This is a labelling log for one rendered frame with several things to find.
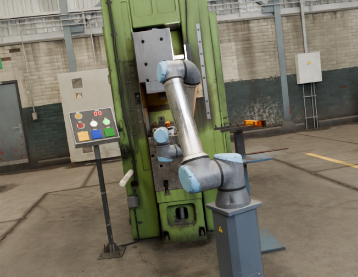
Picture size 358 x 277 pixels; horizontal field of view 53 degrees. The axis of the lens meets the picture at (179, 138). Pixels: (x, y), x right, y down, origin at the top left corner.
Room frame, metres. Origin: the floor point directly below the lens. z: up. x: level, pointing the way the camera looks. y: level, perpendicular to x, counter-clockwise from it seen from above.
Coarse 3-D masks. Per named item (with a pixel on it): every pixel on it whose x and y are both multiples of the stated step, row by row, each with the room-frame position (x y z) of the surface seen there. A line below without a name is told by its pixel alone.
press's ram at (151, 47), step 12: (144, 36) 2.93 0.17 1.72; (156, 36) 2.93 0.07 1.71; (168, 36) 2.93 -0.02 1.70; (144, 48) 2.93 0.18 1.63; (156, 48) 2.93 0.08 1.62; (168, 48) 2.93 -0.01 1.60; (144, 60) 2.93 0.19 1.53; (156, 60) 2.93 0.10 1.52; (144, 72) 2.93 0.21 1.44; (156, 72) 2.93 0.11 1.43; (144, 84) 3.25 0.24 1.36
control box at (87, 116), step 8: (72, 112) 2.80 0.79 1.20; (80, 112) 2.81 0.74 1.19; (88, 112) 2.83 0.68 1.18; (104, 112) 2.87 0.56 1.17; (112, 112) 2.89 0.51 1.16; (72, 120) 2.76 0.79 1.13; (80, 120) 2.77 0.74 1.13; (88, 120) 2.79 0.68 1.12; (96, 120) 2.81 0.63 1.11; (112, 120) 2.85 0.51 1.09; (72, 128) 2.72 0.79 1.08; (80, 128) 2.74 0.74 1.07; (88, 128) 2.76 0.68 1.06; (96, 128) 2.78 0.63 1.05; (104, 128) 2.79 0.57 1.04; (72, 136) 2.74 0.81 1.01; (104, 136) 2.76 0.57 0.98; (112, 136) 2.77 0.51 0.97; (80, 144) 2.68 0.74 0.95; (88, 144) 2.72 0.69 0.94; (96, 144) 2.77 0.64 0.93
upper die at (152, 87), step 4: (148, 84) 2.93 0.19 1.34; (152, 84) 2.93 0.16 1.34; (156, 84) 2.93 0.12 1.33; (160, 84) 2.93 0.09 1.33; (148, 88) 2.93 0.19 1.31; (152, 88) 2.93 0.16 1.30; (156, 88) 2.93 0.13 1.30; (160, 88) 2.93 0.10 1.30; (164, 88) 2.93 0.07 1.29; (148, 92) 2.93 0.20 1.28; (152, 92) 2.93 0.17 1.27; (156, 92) 2.95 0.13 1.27
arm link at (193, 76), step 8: (192, 64) 2.02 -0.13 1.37; (192, 72) 2.01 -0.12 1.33; (184, 80) 2.05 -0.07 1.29; (192, 80) 2.04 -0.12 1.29; (200, 80) 2.08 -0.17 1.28; (192, 88) 2.08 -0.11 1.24; (192, 96) 2.11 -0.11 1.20; (192, 104) 2.14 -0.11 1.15; (192, 112) 2.17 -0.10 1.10; (176, 144) 2.31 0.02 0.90; (176, 152) 2.27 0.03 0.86
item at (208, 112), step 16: (192, 0) 3.06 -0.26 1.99; (192, 16) 3.06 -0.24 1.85; (208, 16) 3.06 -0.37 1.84; (192, 32) 3.06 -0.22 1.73; (208, 32) 3.06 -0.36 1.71; (192, 48) 3.06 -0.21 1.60; (208, 48) 3.06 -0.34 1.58; (208, 64) 3.06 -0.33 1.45; (208, 80) 3.06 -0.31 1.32; (208, 96) 3.06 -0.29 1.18; (208, 112) 3.06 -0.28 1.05; (208, 128) 3.06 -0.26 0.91; (208, 144) 3.06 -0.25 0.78; (224, 144) 3.05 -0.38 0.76; (208, 192) 3.06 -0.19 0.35; (208, 224) 3.06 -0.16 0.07
